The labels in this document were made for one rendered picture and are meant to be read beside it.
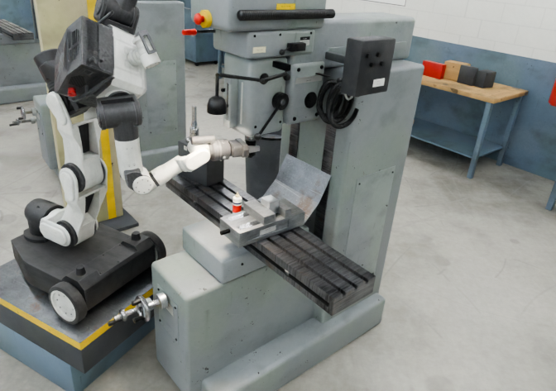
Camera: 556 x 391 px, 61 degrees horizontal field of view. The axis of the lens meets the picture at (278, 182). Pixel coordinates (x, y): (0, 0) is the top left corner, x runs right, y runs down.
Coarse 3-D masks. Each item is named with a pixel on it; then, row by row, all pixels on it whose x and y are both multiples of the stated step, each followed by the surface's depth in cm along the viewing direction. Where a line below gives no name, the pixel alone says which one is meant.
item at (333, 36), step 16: (336, 16) 205; (352, 16) 210; (368, 16) 215; (384, 16) 220; (400, 16) 226; (320, 32) 189; (336, 32) 194; (352, 32) 201; (368, 32) 207; (384, 32) 214; (400, 32) 222; (320, 48) 192; (336, 48) 197; (400, 48) 226; (336, 64) 202
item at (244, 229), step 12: (288, 204) 211; (228, 216) 198; (240, 216) 198; (276, 216) 201; (288, 216) 200; (300, 216) 205; (240, 228) 189; (252, 228) 190; (264, 228) 194; (276, 228) 199; (288, 228) 203; (240, 240) 188; (252, 240) 192
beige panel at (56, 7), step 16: (48, 0) 284; (64, 0) 289; (80, 0) 295; (96, 0) 301; (48, 16) 287; (64, 16) 293; (48, 32) 290; (64, 32) 296; (48, 48) 294; (112, 128) 341; (112, 144) 345; (64, 160) 327; (112, 160) 350; (112, 176) 355; (64, 192) 336; (112, 192) 360; (112, 208) 365; (112, 224) 361; (128, 224) 363
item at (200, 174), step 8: (184, 144) 238; (184, 152) 240; (208, 160) 231; (216, 160) 235; (200, 168) 235; (208, 168) 233; (216, 168) 237; (192, 176) 241; (200, 176) 237; (208, 176) 235; (216, 176) 239; (208, 184) 237
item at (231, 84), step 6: (228, 78) 180; (228, 84) 182; (234, 84) 182; (228, 90) 183; (234, 90) 183; (228, 96) 184; (234, 96) 184; (228, 102) 185; (234, 102) 185; (228, 108) 186; (234, 108) 186; (228, 114) 187; (234, 114) 187; (228, 120) 188; (234, 120) 188; (228, 126) 188; (234, 126) 190
